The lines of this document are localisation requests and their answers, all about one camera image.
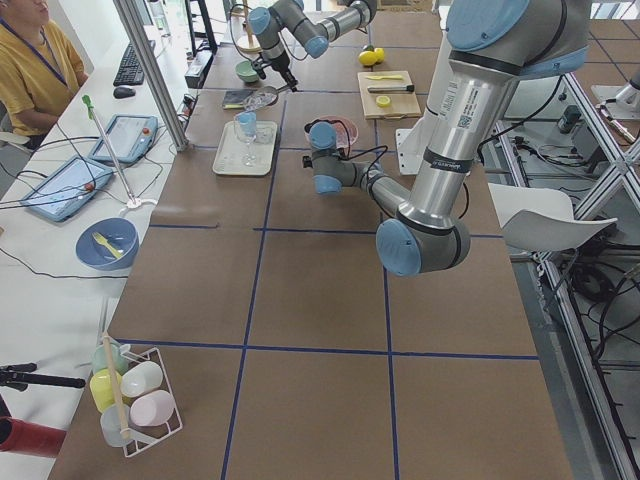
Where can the metal ice scoop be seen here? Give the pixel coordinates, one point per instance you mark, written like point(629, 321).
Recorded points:
point(264, 97)

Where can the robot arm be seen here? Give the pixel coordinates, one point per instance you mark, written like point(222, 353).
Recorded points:
point(494, 46)
point(267, 23)

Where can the pink bowl of ice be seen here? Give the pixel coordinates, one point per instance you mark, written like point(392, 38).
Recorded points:
point(346, 131)

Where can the blue plastic cup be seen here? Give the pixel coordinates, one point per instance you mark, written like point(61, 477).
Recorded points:
point(245, 124)

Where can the green bowl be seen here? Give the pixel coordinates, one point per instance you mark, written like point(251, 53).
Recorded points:
point(245, 72)

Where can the wooden stand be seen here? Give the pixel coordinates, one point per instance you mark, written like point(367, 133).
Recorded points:
point(247, 42)

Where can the clear wine glass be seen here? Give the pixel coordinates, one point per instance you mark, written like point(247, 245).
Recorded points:
point(249, 157)

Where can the cream bear tray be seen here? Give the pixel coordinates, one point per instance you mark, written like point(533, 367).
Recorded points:
point(230, 158)

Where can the yellow lemon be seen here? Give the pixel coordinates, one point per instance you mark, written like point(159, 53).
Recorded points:
point(380, 54)
point(368, 58)

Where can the lemon half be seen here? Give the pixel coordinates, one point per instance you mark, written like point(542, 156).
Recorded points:
point(383, 101)

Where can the wooden cutting board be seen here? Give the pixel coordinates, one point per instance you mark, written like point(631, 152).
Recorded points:
point(402, 105)

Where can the yellow plastic knife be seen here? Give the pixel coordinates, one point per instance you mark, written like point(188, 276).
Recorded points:
point(385, 77)

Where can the black keyboard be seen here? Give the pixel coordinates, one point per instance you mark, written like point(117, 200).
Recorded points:
point(130, 71)

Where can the black computer mouse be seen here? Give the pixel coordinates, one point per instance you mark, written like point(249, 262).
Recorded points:
point(122, 92)

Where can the teach pendant tablet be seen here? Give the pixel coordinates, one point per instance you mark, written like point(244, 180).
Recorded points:
point(131, 136)
point(63, 193)

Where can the blue bowl with fork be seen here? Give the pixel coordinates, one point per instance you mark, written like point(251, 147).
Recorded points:
point(108, 245)

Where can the person in yellow shirt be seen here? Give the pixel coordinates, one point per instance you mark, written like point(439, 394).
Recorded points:
point(41, 70)

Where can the black tripod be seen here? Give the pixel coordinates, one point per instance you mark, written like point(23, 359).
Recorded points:
point(20, 376)

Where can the red cylinder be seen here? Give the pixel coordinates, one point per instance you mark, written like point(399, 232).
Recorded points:
point(27, 438)

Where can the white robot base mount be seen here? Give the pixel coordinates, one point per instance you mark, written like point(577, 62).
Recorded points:
point(411, 143)

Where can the aluminium frame post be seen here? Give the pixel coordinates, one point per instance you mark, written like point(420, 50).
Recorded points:
point(132, 23)

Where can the white wire cup rack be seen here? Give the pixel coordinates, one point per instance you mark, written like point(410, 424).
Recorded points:
point(134, 397)

